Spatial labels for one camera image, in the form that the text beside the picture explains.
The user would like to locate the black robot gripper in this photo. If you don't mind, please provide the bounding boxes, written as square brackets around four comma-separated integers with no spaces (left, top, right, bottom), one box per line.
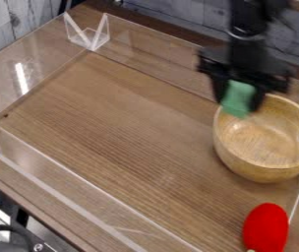
[196,0,293,112]

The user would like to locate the green rectangular block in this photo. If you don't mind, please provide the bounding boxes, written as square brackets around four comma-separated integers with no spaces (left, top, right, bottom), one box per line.
[221,80,257,118]

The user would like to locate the light wooden bowl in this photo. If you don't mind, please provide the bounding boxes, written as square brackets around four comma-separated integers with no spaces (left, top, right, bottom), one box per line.
[213,94,299,183]

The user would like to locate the red fuzzy oval object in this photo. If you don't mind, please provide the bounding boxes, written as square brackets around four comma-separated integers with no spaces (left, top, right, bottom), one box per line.
[243,203,289,252]

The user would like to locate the clear acrylic corner bracket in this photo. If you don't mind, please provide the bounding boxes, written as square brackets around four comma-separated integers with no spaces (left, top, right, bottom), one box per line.
[63,13,111,51]

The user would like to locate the clear acrylic wall panels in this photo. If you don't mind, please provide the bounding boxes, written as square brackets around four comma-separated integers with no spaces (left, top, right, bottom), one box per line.
[0,14,299,252]

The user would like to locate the black metal table frame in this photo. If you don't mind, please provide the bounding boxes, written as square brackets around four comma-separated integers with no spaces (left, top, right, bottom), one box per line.
[7,203,71,252]

